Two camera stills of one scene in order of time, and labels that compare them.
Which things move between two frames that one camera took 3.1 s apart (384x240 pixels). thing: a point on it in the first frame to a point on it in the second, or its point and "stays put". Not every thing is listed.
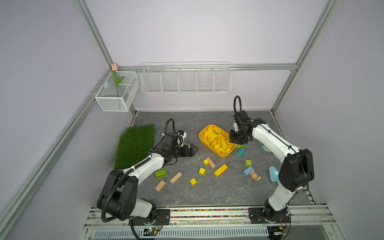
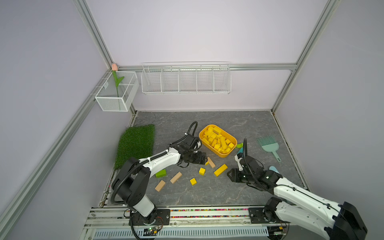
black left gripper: [191, 153] to [198, 160]
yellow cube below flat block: [202, 171] stays put
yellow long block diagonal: [221, 170] stays put
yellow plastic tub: [217, 140] stays put
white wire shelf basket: [186, 78] stays put
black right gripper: [232, 140] to [233, 176]
